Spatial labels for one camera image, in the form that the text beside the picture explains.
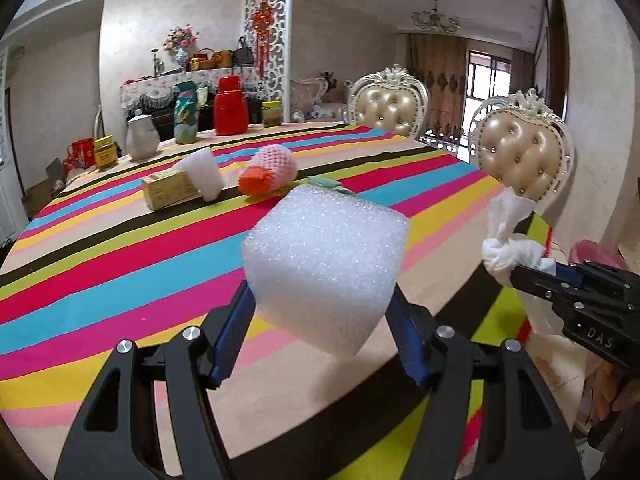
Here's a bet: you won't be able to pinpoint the white foam cube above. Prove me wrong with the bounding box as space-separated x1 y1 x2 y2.
241 184 411 358

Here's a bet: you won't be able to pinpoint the red knot wall ornament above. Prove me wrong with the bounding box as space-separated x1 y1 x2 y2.
251 0 275 81

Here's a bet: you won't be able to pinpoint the red thermos flask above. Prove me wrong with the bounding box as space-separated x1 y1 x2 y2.
214 75 249 136

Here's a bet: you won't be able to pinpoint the tufted beige dining chair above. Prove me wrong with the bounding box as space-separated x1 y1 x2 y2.
347 65 431 138
467 89 574 202

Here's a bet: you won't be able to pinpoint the white carved sofa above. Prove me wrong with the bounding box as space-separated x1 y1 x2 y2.
290 72 351 122

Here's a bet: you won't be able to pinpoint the black handbag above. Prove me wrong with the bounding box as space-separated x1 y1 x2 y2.
234 36 257 66

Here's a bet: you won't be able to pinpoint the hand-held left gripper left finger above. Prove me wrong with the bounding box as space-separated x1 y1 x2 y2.
54 280 258 480

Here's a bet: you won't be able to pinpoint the orange foam fruit net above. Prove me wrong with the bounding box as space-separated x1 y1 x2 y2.
237 165 274 196

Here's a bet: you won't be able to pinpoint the white lattice screen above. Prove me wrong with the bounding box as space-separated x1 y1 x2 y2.
243 0 294 103

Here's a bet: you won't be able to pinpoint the vase with pink flowers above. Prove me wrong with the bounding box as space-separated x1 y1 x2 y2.
164 25 200 67

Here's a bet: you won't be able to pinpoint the pink foam fruit net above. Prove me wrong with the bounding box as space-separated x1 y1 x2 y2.
249 145 299 187

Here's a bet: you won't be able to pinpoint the balcony window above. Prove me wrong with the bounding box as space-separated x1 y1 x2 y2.
467 50 513 114

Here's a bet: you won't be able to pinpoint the narrow brown curtain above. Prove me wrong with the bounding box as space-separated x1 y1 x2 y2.
510 50 538 99

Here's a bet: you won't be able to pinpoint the lace cloth on sideboard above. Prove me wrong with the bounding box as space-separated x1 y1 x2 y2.
120 66 262 111

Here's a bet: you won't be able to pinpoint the black metal railing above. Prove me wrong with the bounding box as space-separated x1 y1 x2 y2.
420 127 473 162

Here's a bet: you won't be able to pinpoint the white kettle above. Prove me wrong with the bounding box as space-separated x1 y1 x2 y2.
125 114 161 161

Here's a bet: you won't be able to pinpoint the white foam wedge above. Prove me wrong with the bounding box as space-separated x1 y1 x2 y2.
179 148 224 202

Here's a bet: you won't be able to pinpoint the red and yellow basket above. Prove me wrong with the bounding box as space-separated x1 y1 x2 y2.
187 49 217 72

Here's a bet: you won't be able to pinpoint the dark wooden sideboard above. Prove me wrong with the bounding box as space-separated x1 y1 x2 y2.
125 100 266 133

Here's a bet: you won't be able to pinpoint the green snack bag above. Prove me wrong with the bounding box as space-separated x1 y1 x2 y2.
173 81 201 144

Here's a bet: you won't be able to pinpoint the striped colourful tablecloth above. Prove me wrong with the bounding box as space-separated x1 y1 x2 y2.
0 122 557 480

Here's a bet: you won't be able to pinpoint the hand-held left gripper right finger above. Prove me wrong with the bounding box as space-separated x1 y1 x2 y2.
384 282 586 480

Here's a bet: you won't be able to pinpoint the yellow label jar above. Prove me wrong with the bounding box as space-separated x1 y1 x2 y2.
93 136 120 171

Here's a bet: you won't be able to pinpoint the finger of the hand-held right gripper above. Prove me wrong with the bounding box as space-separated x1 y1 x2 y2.
537 259 584 287
509 265 567 307

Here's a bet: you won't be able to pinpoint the knotted white tissue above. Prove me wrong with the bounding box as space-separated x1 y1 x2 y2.
481 191 557 282

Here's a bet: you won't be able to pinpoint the yellow cardboard box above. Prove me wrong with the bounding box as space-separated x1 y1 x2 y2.
141 170 202 211

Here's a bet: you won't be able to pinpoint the red gift bags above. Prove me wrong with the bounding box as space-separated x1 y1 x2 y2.
67 139 96 170

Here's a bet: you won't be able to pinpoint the yellow lid glass jar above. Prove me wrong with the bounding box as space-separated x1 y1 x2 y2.
261 101 284 128

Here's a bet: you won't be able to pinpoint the person's right hand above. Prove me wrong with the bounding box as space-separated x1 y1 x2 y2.
591 357 626 411

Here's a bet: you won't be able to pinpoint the wide brown curtain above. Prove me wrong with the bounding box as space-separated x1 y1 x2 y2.
405 34 468 134

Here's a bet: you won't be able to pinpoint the dark wooden door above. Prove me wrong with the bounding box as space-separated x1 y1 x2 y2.
535 0 571 122

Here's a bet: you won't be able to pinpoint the pink plastic bag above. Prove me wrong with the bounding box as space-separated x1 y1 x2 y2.
567 239 632 272

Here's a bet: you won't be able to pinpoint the chandelier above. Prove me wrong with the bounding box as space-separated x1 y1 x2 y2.
411 0 461 35

